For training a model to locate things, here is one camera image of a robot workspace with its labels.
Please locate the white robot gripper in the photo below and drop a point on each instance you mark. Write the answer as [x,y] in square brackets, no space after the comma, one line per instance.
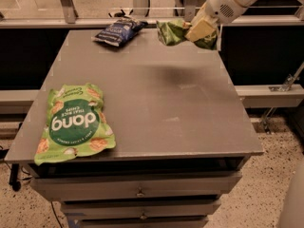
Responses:
[218,8]

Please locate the green Kettle jalapeno chip bag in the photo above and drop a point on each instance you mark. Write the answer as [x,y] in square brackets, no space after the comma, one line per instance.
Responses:
[173,33]

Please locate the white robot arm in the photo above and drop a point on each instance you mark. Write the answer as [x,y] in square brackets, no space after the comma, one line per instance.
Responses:
[245,3]

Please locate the blue chip bag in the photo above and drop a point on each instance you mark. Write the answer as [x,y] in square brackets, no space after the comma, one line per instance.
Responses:
[120,32]

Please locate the green Dang rice chips bag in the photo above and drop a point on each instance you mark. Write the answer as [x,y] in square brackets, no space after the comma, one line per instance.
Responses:
[76,125]

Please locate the grey drawer cabinet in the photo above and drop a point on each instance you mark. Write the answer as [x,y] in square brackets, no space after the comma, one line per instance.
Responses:
[182,135]

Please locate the metal railing frame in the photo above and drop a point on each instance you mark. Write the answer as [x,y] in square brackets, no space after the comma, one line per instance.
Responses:
[17,14]

